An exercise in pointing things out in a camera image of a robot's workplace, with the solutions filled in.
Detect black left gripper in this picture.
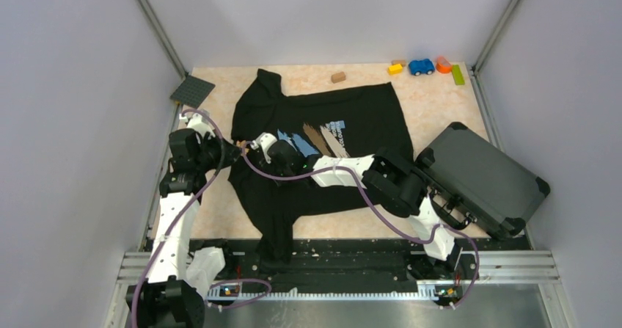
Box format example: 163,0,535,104
194,128,242,172

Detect black printed t-shirt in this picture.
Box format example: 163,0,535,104
228,69,414,264

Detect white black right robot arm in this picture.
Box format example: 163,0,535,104
241,133,463,280

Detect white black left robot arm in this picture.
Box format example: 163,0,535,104
126,109,240,327

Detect dark grey building baseplate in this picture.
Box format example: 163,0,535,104
169,75,216,109

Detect brown wooden block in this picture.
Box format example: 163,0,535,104
330,71,347,84

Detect yellow toy block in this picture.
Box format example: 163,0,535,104
387,64,403,76

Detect tan wooden block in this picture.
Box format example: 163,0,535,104
391,59,407,67

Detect blue toy car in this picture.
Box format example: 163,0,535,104
408,59,435,76

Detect orange toy piece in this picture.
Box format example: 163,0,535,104
435,56,453,74

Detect black hard case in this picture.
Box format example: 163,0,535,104
414,122,551,239

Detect green toy block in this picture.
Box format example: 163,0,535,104
451,65,465,86

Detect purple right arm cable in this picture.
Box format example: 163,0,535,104
241,141,481,310

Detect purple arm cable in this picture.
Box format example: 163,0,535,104
130,108,273,328
241,141,481,310

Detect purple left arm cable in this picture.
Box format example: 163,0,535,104
130,108,273,328

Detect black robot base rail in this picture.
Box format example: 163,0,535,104
190,239,475,294

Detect white cable duct strip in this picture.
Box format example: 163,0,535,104
205,283,462,303

